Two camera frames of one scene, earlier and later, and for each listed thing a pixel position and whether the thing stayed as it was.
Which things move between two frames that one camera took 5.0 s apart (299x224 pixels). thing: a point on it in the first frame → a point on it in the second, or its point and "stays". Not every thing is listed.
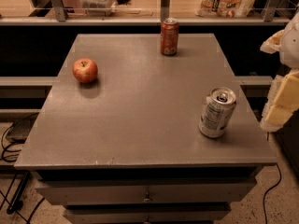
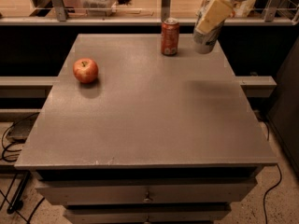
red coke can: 169,36 stays
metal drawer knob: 147,200 stays
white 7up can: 217,111 → 206,42
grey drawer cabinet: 127,147 stays
